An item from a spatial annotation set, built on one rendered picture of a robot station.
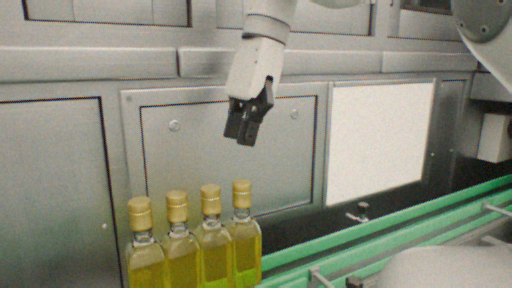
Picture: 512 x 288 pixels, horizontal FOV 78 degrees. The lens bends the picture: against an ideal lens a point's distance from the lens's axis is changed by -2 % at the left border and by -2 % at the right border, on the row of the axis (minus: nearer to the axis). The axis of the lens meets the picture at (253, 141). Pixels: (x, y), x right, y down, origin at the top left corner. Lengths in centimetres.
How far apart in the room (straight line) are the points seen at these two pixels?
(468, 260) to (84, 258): 65
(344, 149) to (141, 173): 51
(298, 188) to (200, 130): 30
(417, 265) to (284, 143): 57
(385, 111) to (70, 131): 77
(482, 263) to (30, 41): 62
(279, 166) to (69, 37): 49
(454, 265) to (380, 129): 77
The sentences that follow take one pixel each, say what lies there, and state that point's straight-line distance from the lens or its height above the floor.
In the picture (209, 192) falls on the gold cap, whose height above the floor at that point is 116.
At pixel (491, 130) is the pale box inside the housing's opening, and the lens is 148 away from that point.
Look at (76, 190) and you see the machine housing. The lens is 68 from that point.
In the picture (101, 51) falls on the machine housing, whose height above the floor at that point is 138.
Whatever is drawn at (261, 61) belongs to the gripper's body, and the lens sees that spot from 49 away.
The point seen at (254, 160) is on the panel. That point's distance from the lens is 72.
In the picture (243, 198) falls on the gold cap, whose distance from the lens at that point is 56.
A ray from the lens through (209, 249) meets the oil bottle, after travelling 57.
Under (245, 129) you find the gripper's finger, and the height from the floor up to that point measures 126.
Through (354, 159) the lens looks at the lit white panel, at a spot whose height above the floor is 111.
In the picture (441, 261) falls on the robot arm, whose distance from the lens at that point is 22.
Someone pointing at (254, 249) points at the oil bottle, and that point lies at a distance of 61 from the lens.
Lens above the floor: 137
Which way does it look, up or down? 14 degrees down
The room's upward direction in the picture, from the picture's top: straight up
